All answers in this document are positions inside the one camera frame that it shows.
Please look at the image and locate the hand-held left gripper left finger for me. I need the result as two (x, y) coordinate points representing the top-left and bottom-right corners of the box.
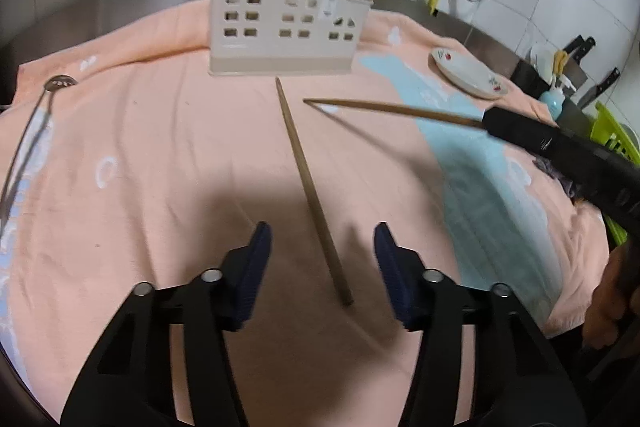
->
(60, 221), (273, 427)

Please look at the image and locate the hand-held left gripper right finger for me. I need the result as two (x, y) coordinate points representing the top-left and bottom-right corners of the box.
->
(374, 222), (586, 427)

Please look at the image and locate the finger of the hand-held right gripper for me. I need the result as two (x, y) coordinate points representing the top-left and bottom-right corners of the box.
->
(542, 149), (640, 235)
(481, 107), (640, 188)

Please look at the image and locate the beige plastic utensil holder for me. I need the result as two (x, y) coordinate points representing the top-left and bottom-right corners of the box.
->
(207, 0), (372, 76)

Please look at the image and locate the person's right hand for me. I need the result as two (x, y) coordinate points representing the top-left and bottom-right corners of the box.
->
(582, 241), (640, 350)

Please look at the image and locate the light blue detergent bottle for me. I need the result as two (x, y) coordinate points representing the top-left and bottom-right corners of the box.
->
(539, 77), (570, 118)

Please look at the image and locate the grey blue rag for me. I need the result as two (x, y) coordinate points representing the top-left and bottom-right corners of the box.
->
(534, 154), (583, 200)

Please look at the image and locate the green plastic rack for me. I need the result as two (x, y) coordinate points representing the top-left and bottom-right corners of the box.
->
(590, 103), (640, 248)

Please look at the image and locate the white bowl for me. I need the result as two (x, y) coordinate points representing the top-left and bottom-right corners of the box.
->
(530, 43), (556, 78)

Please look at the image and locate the white strawberry print plate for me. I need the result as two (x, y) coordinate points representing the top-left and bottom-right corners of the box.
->
(431, 47), (516, 100)

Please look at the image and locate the peach printed towel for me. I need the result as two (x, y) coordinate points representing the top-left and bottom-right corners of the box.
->
(0, 0), (613, 427)

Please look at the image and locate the metal slotted ladle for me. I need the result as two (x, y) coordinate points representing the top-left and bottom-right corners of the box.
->
(0, 75), (79, 210)

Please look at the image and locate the black handled knife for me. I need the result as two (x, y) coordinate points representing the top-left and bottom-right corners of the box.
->
(562, 35), (597, 64)
(579, 67), (622, 110)

